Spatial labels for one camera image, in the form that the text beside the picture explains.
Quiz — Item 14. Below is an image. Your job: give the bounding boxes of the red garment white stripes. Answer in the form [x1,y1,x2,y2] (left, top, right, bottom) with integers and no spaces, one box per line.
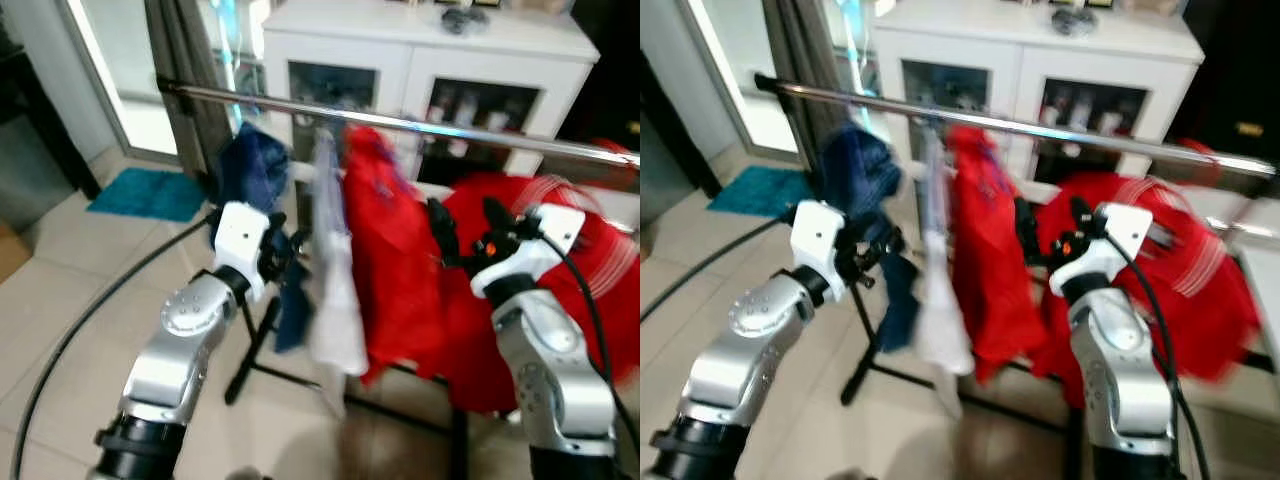
[430,140,641,416]
[1030,140,1263,386]

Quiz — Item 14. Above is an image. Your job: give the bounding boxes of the red shirt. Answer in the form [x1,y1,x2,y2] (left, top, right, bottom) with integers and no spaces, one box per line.
[343,125,446,386]
[945,125,1051,386]

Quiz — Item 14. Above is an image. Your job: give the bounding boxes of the plain white T-shirt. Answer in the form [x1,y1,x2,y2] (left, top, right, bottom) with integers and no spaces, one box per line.
[915,130,976,379]
[305,130,371,379]

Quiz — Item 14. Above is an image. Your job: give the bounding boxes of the navy blue garment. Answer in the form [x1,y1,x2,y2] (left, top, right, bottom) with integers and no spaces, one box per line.
[208,122,311,353]
[815,122,921,353]

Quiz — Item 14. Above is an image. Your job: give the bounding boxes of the teal floor mat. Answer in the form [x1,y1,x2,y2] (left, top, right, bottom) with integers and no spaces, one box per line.
[87,168,208,223]
[708,165,823,216]

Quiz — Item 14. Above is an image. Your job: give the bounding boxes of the metal clothes rack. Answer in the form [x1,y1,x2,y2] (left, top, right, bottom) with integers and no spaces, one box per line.
[155,75,641,480]
[752,72,1280,480]

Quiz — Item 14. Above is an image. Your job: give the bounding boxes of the white glass-door cabinet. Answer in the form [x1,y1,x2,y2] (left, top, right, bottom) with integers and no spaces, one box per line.
[870,0,1206,186]
[262,0,601,186]

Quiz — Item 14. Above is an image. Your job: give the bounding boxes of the dark grey curtain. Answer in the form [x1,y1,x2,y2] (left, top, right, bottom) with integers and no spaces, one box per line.
[760,0,851,151]
[143,0,236,176]

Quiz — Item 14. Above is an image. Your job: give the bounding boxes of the white framed glass door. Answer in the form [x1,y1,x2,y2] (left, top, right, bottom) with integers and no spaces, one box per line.
[680,0,801,156]
[55,0,181,163]

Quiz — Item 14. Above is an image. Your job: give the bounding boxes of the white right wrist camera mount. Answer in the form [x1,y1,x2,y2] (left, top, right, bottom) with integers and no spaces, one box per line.
[1048,203,1156,296]
[470,205,586,301]

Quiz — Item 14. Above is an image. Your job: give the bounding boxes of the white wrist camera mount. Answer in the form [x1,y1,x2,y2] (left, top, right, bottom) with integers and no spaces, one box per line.
[790,200,849,306]
[470,205,586,301]
[212,202,271,301]
[1048,203,1156,296]

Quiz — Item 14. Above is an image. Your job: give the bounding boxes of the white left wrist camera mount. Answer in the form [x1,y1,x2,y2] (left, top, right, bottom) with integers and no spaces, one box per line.
[212,202,271,301]
[790,200,849,306]

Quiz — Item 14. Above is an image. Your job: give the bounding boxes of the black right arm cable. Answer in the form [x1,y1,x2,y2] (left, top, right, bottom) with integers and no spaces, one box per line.
[1105,235,1211,480]
[540,235,641,461]

